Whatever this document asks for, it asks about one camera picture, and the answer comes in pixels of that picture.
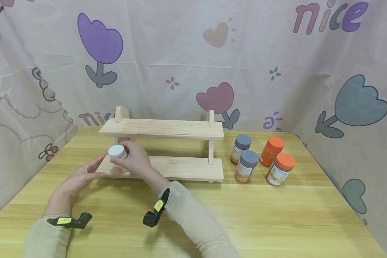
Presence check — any person's right forearm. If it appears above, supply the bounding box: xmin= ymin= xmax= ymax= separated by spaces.
xmin=153 ymin=179 xmax=240 ymax=258

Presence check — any white-lidded jar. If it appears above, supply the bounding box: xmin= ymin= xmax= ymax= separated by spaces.
xmin=107 ymin=144 xmax=130 ymax=174

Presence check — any person's left forearm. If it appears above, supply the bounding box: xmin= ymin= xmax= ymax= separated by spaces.
xmin=22 ymin=195 xmax=75 ymax=258

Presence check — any grey-lidded jar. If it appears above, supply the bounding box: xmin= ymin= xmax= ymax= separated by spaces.
xmin=234 ymin=150 xmax=260 ymax=184
xmin=230 ymin=134 xmax=252 ymax=165

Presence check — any orange bottle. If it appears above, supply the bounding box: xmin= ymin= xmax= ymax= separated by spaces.
xmin=259 ymin=136 xmax=285 ymax=167

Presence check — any person's right hand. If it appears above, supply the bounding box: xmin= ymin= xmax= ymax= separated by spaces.
xmin=110 ymin=140 xmax=170 ymax=196

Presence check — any black wrist band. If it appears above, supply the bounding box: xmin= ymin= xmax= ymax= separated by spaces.
xmin=142 ymin=188 xmax=171 ymax=228
xmin=47 ymin=212 xmax=94 ymax=230

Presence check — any person's left hand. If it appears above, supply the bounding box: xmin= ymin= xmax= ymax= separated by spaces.
xmin=52 ymin=155 xmax=108 ymax=202

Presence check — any orange-lidded jar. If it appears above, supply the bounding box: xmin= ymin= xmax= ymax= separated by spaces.
xmin=265 ymin=153 xmax=296 ymax=187

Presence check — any wooden two-tier shelf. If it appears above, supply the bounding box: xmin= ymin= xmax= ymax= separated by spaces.
xmin=95 ymin=106 xmax=225 ymax=183

